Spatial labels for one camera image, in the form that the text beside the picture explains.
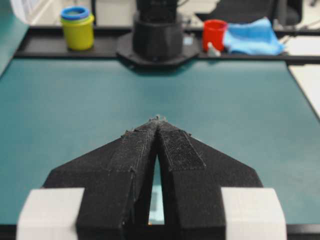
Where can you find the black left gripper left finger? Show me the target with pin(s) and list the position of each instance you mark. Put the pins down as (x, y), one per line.
(94, 196)

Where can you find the red plastic cup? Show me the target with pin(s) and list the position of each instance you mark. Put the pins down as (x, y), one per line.
(213, 32)

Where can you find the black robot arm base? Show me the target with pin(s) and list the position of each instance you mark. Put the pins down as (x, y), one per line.
(157, 38)

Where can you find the small white grey object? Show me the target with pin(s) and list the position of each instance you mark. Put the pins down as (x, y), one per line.
(212, 52)

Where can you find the blue cloth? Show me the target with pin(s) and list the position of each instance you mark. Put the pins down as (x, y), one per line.
(255, 38)

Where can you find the yellow-green plastic cup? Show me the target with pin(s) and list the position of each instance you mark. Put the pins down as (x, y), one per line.
(79, 34)

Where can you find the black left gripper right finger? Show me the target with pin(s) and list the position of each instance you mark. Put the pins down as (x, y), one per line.
(209, 195)

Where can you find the blue plastic cup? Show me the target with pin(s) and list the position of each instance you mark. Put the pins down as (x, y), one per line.
(74, 13)

